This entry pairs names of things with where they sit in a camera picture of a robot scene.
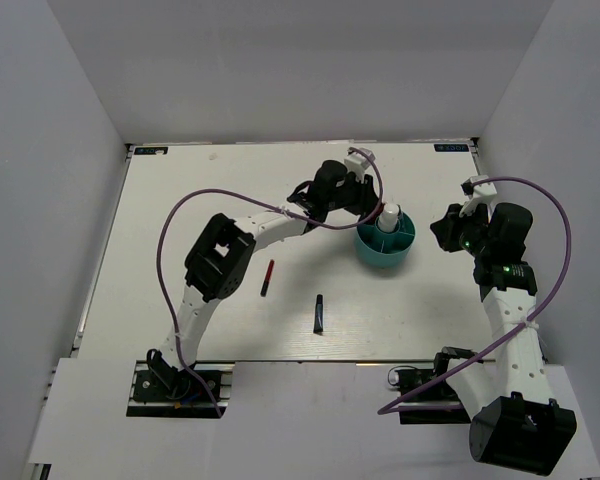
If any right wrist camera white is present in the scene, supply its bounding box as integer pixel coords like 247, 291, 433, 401
460, 175, 497, 217

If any purple cable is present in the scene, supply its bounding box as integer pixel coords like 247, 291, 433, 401
377, 175, 572, 417
157, 147, 384, 419

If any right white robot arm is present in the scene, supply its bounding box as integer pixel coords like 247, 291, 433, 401
431, 203, 577, 476

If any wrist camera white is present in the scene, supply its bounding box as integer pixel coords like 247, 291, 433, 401
344, 147, 375, 181
460, 175, 497, 217

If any black mascara tube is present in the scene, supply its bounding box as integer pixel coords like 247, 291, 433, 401
313, 294, 324, 335

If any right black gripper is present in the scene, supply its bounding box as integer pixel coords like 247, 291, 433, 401
430, 200, 494, 258

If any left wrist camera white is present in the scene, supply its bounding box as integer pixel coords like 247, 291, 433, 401
344, 147, 375, 181

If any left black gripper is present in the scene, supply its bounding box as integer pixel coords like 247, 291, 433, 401
326, 168, 384, 217

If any white cap toner bottle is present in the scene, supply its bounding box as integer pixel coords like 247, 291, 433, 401
376, 203, 401, 234

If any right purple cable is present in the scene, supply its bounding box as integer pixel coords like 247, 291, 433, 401
377, 175, 572, 417

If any right table corner label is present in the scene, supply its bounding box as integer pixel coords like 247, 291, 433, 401
434, 143, 470, 153

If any left table corner label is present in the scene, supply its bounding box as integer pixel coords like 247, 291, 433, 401
133, 146, 168, 156

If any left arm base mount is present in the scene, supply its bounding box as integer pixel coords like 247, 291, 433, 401
126, 349, 234, 420

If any teal round organizer cup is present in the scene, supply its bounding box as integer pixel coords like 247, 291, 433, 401
354, 207, 416, 269

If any table corner label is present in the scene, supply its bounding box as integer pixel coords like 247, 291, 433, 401
434, 143, 470, 153
133, 146, 168, 156

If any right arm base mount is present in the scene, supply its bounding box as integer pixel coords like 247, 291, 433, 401
387, 347, 474, 425

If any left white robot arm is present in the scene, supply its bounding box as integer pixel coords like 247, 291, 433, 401
156, 147, 384, 399

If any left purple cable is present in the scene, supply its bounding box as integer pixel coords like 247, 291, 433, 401
157, 147, 384, 419

